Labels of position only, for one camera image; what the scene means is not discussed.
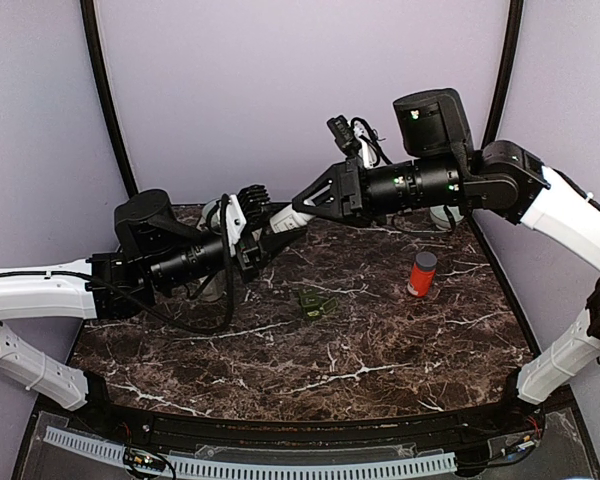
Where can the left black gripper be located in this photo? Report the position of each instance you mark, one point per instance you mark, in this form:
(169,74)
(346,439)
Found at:
(262,253)

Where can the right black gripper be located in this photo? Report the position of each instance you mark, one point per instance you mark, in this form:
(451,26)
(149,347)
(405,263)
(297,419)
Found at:
(348,194)

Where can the grey bottle cap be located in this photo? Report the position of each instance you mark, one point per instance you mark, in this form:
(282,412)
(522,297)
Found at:
(426,261)

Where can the orange pill bottle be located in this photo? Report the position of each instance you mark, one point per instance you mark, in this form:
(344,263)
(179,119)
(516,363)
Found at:
(420,281)

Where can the small white pill bottle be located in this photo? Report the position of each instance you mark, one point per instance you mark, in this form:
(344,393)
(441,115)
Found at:
(289,219)

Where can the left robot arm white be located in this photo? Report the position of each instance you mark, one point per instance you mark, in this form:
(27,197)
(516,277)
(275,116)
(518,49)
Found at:
(157,254)

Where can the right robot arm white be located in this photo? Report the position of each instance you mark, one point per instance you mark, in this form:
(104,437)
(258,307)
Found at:
(446,170)

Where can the teal ceramic bowl on plate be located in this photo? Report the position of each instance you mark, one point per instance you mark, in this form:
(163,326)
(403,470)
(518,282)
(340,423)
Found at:
(214,216)

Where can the small pale corner bowl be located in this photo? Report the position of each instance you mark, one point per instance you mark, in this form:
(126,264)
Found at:
(440,216)

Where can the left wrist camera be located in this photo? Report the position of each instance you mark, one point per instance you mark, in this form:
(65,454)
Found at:
(246,212)

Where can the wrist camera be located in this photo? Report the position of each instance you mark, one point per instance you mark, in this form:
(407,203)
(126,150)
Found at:
(358,141)
(246,212)

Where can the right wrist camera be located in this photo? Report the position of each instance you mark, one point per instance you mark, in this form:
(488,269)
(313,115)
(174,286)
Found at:
(358,141)

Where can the black right corner frame post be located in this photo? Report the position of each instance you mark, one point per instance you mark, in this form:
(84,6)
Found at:
(505,69)

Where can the black corner frame post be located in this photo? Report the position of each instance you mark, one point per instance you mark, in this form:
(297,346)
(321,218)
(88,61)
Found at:
(505,69)
(101,79)

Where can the grey slotted cable duct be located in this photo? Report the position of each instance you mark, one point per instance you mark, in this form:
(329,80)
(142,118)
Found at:
(236,463)

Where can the black front table rail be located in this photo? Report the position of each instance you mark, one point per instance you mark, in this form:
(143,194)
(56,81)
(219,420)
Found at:
(164,432)

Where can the black left corner frame post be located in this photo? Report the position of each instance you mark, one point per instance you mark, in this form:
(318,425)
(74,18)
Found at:
(101,79)

